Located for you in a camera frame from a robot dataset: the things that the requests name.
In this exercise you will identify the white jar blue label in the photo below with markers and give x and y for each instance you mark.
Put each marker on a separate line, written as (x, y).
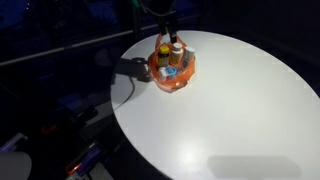
(166, 71)

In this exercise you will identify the grey metal rail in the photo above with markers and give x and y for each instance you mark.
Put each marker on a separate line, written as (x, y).
(66, 45)

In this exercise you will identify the orange pill bottle white lid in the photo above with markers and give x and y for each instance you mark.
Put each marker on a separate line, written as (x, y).
(176, 53)

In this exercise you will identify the brown medicine bottle yellow lid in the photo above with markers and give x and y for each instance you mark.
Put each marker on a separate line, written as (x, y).
(163, 55)

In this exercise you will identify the orange plastic bag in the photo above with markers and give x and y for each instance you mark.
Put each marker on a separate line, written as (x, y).
(173, 83)

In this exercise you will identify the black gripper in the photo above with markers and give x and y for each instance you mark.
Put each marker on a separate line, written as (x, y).
(167, 20)

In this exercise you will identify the light grey rounded object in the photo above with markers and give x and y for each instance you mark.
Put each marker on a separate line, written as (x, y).
(13, 166)

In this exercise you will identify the cream tube blue logo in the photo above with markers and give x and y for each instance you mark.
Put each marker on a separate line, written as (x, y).
(188, 55)

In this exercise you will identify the grey round disc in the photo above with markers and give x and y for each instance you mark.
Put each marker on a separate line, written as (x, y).
(105, 57)

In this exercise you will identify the dark vertical post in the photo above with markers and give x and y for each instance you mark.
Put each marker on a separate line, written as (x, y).
(136, 20)

